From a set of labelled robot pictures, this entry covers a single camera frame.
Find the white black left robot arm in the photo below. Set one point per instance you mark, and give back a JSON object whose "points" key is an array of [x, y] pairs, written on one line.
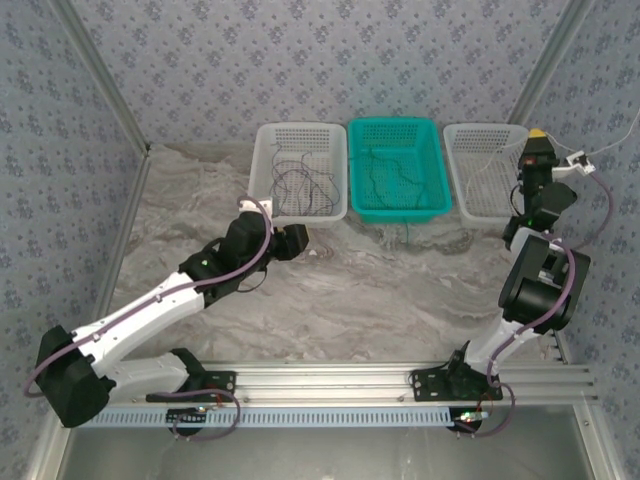
{"points": [[140, 320]]}

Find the aluminium mounting rail beam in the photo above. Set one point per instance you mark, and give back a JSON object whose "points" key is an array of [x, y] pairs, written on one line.
{"points": [[325, 382]]}

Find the white perforated plastic basket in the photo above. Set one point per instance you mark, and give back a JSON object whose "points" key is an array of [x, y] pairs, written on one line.
{"points": [[260, 210], [452, 150]]}

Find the aluminium frame post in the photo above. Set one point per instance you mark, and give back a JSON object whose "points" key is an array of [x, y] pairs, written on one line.
{"points": [[550, 60], [106, 75]]}

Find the teal perforated plastic basket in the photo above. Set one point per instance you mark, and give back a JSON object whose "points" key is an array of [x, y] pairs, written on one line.
{"points": [[390, 215]]}

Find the grey steel panel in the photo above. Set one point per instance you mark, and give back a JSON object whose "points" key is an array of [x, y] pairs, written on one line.
{"points": [[325, 455]]}

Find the small black controller board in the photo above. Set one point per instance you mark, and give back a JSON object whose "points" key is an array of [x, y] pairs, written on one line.
{"points": [[470, 420], [187, 417]]}

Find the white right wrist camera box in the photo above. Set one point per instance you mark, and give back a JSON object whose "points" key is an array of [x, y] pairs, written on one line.
{"points": [[580, 162]]}

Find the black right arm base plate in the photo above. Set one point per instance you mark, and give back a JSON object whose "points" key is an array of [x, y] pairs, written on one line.
{"points": [[425, 385]]}

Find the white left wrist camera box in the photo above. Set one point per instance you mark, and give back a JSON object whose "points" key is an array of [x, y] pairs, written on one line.
{"points": [[262, 205]]}

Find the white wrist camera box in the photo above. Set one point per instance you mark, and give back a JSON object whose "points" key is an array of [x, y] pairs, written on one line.
{"points": [[580, 162], [262, 205]]}

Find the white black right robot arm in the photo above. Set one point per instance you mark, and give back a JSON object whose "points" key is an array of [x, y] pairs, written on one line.
{"points": [[530, 295]]}

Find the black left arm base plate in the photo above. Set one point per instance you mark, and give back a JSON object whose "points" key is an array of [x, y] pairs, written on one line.
{"points": [[220, 376]]}

